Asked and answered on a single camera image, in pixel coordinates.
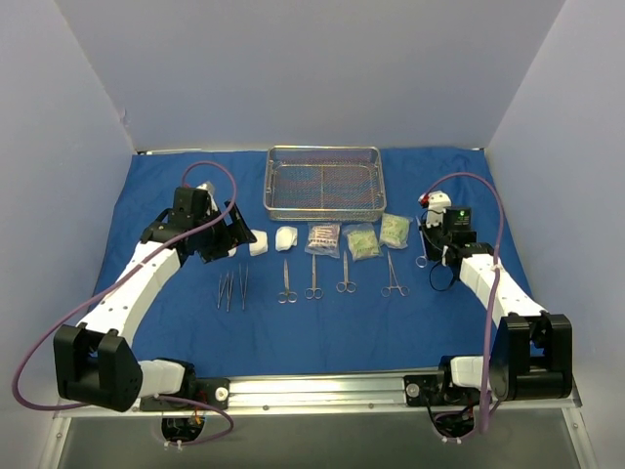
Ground steel forceps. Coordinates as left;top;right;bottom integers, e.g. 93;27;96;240
413;215;429;269

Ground cream gauze pack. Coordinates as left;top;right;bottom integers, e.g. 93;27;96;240
379;213;411;249

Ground steel tweezers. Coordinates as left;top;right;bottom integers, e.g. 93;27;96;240
225;272;233;312
217;276;228;309
238;264;249;311

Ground steel hemostat clamp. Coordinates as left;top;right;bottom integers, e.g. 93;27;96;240
381;252;410;298

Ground white gauze roll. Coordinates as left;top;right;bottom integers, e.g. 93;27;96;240
249;230;269;257
274;226;298;252

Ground blue surgical drape cloth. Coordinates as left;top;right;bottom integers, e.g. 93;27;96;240
97;151;494;377

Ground green paper packet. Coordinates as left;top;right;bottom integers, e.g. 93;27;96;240
344;223;382;261

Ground steel mesh instrument tray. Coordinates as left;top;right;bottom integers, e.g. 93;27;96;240
263;146;387;222

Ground steel surgical scissors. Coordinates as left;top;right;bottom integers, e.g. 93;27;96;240
336;251;357;293

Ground peach gauze pack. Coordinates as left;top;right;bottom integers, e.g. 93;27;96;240
305;223;341;259

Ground straight steel scissors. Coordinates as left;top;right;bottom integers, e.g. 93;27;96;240
305;254;323;300

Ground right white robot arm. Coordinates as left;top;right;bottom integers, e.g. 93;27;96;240
420;206;573;404

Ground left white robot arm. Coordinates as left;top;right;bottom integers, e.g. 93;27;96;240
53;183;256;411

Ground black wrist loop cable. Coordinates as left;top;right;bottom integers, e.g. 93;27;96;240
429;263;458;293

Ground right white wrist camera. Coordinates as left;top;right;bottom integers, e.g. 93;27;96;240
419;191;451;228

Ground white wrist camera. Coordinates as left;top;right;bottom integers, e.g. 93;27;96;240
419;191;451;228
197;181;218;210

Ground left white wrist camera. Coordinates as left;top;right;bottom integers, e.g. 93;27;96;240
197;181;218;210

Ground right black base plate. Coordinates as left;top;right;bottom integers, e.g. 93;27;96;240
402;372;479;407

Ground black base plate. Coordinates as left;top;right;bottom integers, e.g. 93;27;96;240
402;372;479;407
139;378;230;411

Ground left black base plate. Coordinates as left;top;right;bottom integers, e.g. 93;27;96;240
139;378;230;411

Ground aluminium front rail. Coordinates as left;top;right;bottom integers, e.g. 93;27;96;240
54;371;582;418

